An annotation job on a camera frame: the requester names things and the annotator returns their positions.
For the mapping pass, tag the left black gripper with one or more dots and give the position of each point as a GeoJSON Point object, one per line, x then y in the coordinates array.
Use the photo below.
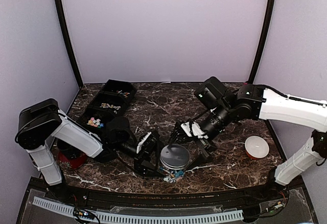
{"type": "Point", "coordinates": [142, 159]}

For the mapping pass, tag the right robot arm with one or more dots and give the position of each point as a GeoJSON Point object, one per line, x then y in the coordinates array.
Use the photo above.
{"type": "Point", "coordinates": [264, 103]}

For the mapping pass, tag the black bin with flower candies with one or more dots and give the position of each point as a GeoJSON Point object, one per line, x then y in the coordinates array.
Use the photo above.
{"type": "Point", "coordinates": [98, 114]}

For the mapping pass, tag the left black frame post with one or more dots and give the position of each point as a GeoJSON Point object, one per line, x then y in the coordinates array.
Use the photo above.
{"type": "Point", "coordinates": [67, 42]}

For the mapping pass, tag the dark blue mug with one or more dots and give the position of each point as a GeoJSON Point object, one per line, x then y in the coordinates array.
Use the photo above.
{"type": "Point", "coordinates": [67, 150]}

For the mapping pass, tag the silver jar lid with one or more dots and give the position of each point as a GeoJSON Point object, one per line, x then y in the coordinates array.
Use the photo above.
{"type": "Point", "coordinates": [175, 157]}

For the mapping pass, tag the black bin with small candies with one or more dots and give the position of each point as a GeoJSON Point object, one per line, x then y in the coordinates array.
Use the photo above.
{"type": "Point", "coordinates": [111, 99]}

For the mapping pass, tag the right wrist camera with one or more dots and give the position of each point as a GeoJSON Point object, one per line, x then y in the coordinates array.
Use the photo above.
{"type": "Point", "coordinates": [211, 94]}

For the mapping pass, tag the pile of flower candies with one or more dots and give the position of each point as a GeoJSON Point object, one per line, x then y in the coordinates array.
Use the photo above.
{"type": "Point", "coordinates": [95, 122]}

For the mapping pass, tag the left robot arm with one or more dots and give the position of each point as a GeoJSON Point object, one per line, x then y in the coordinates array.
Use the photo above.
{"type": "Point", "coordinates": [45, 119]}

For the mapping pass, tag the orange and white bowl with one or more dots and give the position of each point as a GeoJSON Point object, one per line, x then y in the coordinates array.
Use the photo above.
{"type": "Point", "coordinates": [256, 147]}

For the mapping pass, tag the right black frame post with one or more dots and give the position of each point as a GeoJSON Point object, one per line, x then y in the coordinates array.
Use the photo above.
{"type": "Point", "coordinates": [262, 41]}

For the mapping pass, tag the white slotted cable duct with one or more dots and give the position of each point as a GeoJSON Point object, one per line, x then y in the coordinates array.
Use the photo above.
{"type": "Point", "coordinates": [106, 217]}

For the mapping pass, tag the black bin with lollipops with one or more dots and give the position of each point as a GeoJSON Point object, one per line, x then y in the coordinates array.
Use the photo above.
{"type": "Point", "coordinates": [112, 86]}

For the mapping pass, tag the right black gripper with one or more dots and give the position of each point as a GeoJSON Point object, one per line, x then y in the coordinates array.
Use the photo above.
{"type": "Point", "coordinates": [205, 145]}

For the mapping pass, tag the clear plastic jar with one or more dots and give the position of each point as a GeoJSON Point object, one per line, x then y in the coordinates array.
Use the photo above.
{"type": "Point", "coordinates": [172, 176]}

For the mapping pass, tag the black front rail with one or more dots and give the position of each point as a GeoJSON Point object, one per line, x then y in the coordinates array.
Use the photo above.
{"type": "Point", "coordinates": [246, 197]}

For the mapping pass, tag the pile of lollipops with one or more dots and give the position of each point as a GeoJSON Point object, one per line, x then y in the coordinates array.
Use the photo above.
{"type": "Point", "coordinates": [123, 93]}

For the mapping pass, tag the black frame post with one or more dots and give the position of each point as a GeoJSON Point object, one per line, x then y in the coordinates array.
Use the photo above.
{"type": "Point", "coordinates": [262, 41]}
{"type": "Point", "coordinates": [67, 42]}

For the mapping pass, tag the red floral saucer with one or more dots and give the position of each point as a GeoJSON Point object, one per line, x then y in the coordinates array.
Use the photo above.
{"type": "Point", "coordinates": [71, 164]}

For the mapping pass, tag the pile of small candies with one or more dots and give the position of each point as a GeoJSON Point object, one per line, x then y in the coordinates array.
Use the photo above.
{"type": "Point", "coordinates": [110, 106]}

